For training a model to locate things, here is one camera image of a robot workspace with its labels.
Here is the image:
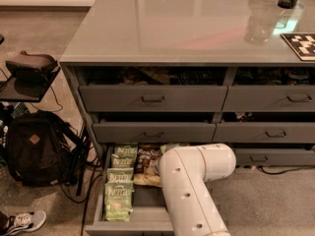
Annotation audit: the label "brown sea salt chip bag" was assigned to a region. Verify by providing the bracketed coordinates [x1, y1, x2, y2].
[133, 144, 161, 187]

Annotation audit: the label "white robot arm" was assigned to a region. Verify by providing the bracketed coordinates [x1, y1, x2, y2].
[158, 144, 236, 236]

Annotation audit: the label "green dang bag back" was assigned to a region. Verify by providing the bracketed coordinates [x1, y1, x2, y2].
[160, 143, 190, 154]

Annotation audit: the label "grey drawer cabinet counter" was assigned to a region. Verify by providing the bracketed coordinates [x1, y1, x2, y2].
[61, 0, 315, 161]

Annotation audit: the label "top left grey drawer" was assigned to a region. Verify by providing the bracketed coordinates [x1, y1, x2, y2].
[79, 85, 227, 112]

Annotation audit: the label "grey drawer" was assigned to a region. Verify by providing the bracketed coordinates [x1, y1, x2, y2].
[234, 148, 315, 166]
[222, 86, 315, 112]
[213, 122, 315, 144]
[79, 85, 227, 112]
[93, 122, 216, 143]

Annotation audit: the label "green kettle bag back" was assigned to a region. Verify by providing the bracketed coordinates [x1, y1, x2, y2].
[114, 143, 138, 157]

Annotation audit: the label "green kettle bag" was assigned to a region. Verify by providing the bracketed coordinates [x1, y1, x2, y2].
[114, 143, 138, 157]
[106, 168, 134, 182]
[111, 154, 136, 168]
[104, 181, 134, 221]

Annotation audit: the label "middle left grey drawer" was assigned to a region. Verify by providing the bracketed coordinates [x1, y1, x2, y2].
[93, 122, 216, 143]

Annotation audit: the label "middle right grey drawer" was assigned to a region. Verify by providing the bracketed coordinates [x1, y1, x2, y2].
[213, 122, 315, 144]

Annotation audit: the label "top right grey drawer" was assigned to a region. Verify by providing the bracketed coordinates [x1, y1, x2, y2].
[222, 86, 315, 112]

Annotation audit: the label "bottom right grey drawer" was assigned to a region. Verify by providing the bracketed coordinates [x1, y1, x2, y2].
[234, 148, 315, 166]

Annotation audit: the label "green kettle bag front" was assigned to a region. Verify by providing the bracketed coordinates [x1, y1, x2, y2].
[104, 181, 134, 221]

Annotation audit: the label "open bottom left drawer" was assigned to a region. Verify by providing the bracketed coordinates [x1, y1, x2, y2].
[85, 143, 222, 236]

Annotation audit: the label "black backpack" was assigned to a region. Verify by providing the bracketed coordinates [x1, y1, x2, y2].
[6, 110, 83, 187]

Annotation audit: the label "dark headset device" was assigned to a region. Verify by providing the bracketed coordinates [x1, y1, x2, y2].
[5, 51, 58, 84]

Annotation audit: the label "black white marker board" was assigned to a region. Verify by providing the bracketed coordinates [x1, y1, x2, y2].
[281, 32, 315, 61]

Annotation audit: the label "grey white sneaker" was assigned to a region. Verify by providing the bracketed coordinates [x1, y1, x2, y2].
[0, 210, 46, 236]

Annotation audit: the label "black floor cables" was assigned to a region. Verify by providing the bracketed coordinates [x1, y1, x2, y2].
[58, 123, 102, 236]

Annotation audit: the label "black cable under cabinet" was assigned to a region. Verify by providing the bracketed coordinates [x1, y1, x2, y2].
[256, 165, 315, 176]

